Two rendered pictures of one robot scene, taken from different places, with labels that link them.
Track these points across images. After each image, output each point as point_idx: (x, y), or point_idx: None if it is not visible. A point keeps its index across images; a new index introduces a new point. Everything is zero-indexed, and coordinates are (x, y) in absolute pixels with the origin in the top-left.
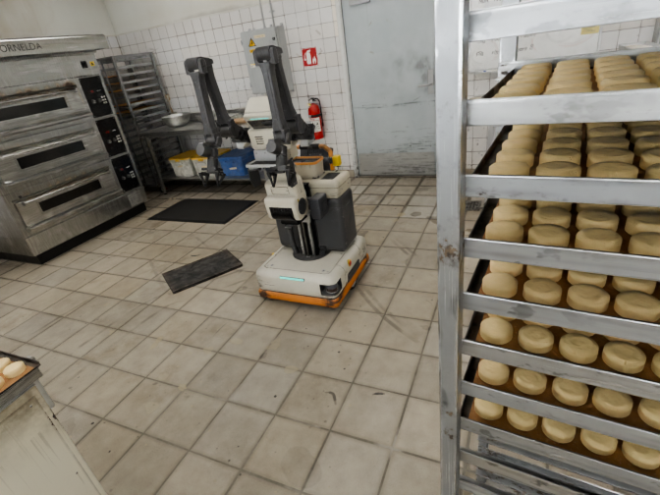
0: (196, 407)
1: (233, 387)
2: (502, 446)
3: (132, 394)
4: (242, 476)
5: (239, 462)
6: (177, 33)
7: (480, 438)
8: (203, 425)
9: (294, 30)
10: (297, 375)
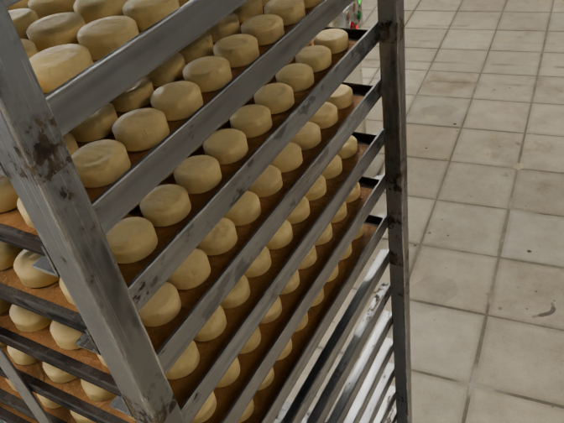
0: (493, 187)
1: (532, 208)
2: (379, 410)
3: (498, 133)
4: (412, 247)
5: (429, 241)
6: None
7: (389, 389)
8: (468, 201)
9: None
10: None
